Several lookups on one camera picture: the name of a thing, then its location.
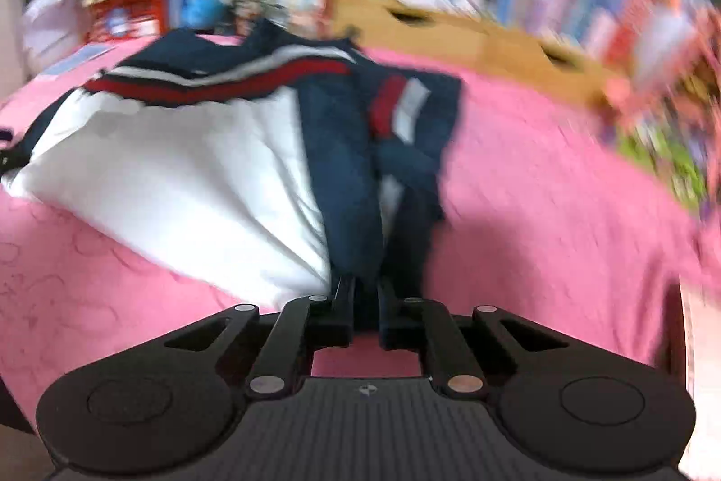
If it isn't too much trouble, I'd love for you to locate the wooden desk organizer with drawers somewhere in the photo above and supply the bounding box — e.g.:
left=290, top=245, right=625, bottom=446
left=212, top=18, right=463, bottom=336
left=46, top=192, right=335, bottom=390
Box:
left=332, top=0, right=617, bottom=107

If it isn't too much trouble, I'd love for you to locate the pink miniature dollhouse model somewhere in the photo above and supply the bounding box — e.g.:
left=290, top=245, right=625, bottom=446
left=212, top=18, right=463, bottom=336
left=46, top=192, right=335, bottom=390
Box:
left=602, top=2, right=721, bottom=220

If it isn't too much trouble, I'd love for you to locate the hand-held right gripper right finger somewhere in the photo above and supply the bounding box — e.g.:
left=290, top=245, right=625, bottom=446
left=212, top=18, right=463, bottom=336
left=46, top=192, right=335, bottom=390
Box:
left=379, top=278, right=570, bottom=399

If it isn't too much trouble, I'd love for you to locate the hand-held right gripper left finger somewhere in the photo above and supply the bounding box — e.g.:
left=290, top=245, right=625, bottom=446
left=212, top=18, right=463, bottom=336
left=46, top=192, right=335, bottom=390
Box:
left=163, top=278, right=356, bottom=399

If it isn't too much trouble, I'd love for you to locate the blue round plush ball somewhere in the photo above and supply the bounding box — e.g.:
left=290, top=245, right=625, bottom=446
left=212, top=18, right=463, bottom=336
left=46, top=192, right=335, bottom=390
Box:
left=181, top=0, right=226, bottom=28

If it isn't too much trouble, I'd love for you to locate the pink blanket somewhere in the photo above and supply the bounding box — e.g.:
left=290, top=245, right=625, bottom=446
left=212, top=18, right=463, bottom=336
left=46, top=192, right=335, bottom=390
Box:
left=0, top=33, right=721, bottom=437

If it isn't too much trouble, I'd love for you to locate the white and navy jacket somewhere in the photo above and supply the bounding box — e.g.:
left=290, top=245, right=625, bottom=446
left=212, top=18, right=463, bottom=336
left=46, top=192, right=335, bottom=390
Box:
left=0, top=18, right=464, bottom=316

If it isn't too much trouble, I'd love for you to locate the red plastic crate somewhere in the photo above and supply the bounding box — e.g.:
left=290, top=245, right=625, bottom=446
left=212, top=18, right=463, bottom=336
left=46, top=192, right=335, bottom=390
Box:
left=87, top=0, right=170, bottom=43

